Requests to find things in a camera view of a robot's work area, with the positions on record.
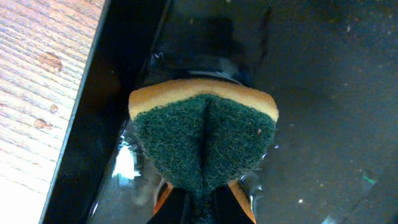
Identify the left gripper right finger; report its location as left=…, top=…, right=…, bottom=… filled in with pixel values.
left=214, top=186, right=254, bottom=224

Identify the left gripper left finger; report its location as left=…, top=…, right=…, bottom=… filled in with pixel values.
left=147, top=189, right=191, bottom=224

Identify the green and yellow sponge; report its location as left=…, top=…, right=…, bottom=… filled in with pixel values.
left=128, top=78, right=279, bottom=223

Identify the black rectangular tray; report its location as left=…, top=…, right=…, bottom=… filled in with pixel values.
left=40, top=1, right=397, bottom=223

